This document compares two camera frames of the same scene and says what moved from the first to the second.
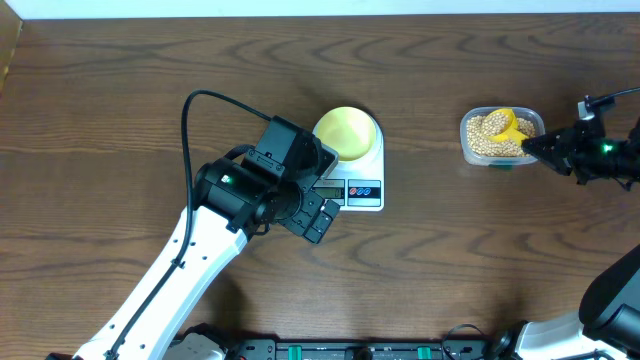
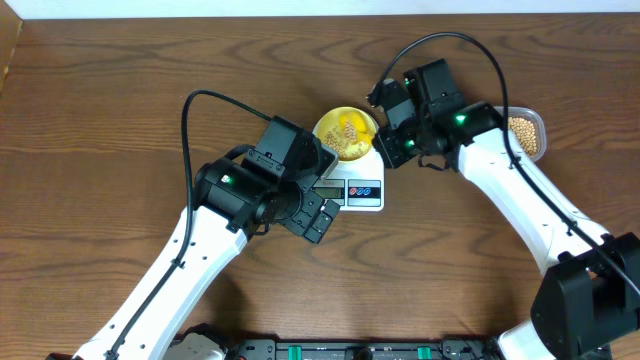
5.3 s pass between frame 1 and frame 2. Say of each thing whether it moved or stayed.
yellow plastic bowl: stayed
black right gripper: moved
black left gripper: stayed
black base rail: stayed
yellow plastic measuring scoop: moved
